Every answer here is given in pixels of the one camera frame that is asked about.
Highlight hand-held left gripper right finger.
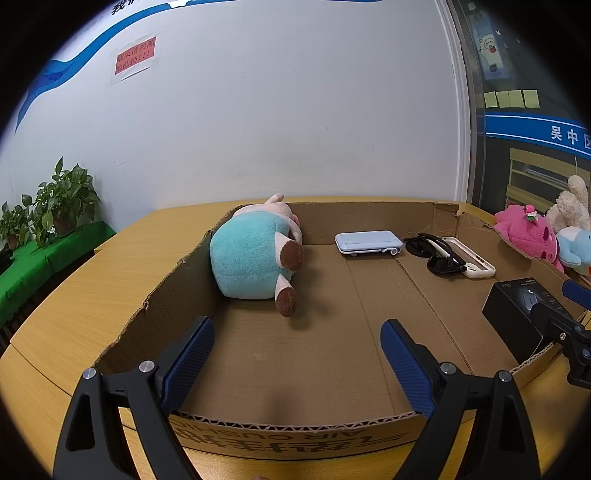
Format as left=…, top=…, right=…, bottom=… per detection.
left=380, top=318, right=541, bottom=480

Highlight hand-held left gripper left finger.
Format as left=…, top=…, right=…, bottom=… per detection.
left=52, top=316, right=216, bottom=480

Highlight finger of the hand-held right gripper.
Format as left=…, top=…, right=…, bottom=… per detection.
left=562, top=279, right=591, bottom=301
left=529, top=301, right=591, bottom=388

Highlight small black box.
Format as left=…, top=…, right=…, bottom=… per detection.
left=482, top=277, right=580, bottom=365

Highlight brown cardboard box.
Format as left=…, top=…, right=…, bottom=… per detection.
left=95, top=199, right=587, bottom=462

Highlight black sunglasses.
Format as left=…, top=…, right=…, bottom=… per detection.
left=404, top=233, right=467, bottom=278

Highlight white plastic device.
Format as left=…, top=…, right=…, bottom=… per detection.
left=335, top=231, right=403, bottom=258

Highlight wooden desktop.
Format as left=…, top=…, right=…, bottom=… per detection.
left=0, top=198, right=591, bottom=480

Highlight blue and white dog plush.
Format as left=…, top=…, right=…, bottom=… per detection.
left=556, top=226, right=591, bottom=278

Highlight pink plush toy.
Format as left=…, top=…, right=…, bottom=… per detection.
left=493, top=204, right=565, bottom=273

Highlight cream plush toy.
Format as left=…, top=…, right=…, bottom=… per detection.
left=545, top=174, right=591, bottom=234

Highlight white phone case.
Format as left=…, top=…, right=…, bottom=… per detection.
left=434, top=235, right=496, bottom=280

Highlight wooden shelf behind glass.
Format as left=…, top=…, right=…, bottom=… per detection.
left=505, top=148, right=591, bottom=208

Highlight teal and pink pig plush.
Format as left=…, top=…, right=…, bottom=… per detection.
left=210, top=193, right=305, bottom=318

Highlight blue window banner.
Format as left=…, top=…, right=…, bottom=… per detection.
left=485, top=113, right=591, bottom=160

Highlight green covered side table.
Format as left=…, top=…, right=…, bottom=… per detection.
left=0, top=220, right=116, bottom=326

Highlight large potted green plant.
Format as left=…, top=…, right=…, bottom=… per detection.
left=22, top=157, right=101, bottom=247

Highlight small potted green plant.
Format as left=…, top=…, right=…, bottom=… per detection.
left=0, top=202, right=31, bottom=252

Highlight blue hanging cartoon card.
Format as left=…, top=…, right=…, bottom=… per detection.
left=475, top=11, right=509, bottom=79

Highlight red paper wall notice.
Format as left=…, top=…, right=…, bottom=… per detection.
left=110, top=34, right=160, bottom=85

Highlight blue wave wall decal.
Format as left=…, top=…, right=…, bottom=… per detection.
left=14, top=0, right=384, bottom=134

